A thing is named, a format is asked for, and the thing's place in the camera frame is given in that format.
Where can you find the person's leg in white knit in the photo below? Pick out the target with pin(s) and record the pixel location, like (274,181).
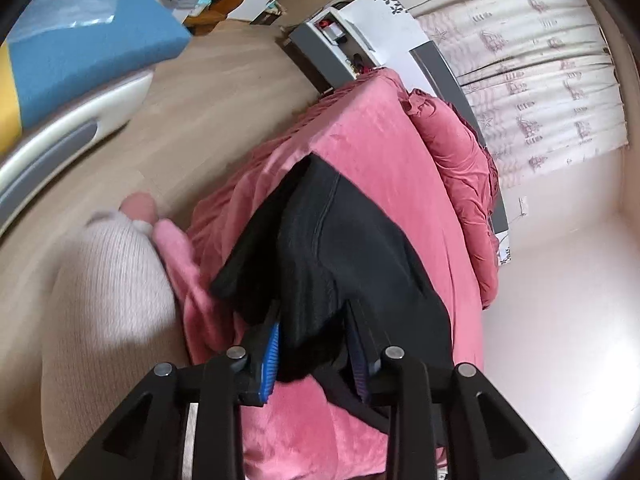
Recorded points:
(100,310)

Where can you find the clear plastic pouch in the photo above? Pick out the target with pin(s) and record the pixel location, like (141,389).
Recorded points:
(65,0)

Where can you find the grey and white floral headboard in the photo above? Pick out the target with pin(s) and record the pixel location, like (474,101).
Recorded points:
(395,25)

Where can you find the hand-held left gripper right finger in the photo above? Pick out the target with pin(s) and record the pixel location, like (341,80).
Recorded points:
(361,370)

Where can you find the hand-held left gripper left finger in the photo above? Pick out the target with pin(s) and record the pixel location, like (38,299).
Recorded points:
(270,360)

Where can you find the pink duvet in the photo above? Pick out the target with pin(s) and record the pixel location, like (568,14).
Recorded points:
(460,160)

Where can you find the pink bed blanket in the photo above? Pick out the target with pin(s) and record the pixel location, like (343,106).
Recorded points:
(370,135)

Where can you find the black pants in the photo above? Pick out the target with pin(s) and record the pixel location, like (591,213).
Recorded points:
(350,240)

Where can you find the grey and white nightstand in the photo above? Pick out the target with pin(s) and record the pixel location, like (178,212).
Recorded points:
(310,45)

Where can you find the white and blue chair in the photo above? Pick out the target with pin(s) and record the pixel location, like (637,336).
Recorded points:
(90,60)

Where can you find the white printed curtain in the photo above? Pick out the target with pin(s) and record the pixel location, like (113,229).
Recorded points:
(540,60)

